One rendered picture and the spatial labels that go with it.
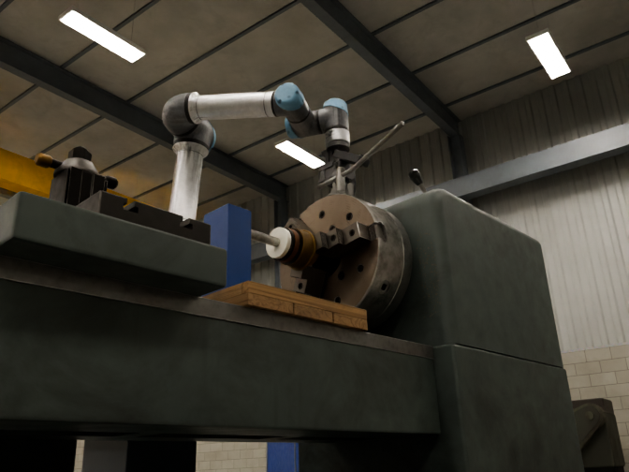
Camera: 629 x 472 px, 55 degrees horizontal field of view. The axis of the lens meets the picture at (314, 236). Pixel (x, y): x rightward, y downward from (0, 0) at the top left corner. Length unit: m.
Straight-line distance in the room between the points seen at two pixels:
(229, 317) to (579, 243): 11.06
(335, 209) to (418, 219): 0.20
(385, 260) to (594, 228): 10.58
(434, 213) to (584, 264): 10.32
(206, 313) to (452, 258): 0.69
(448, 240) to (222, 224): 0.55
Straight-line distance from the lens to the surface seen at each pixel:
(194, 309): 0.91
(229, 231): 1.17
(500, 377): 1.51
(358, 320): 1.16
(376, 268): 1.31
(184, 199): 1.92
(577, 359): 11.41
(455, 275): 1.43
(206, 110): 1.88
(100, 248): 0.78
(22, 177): 12.98
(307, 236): 1.33
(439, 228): 1.44
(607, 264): 11.61
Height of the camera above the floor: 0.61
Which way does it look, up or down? 21 degrees up
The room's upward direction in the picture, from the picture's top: 2 degrees counter-clockwise
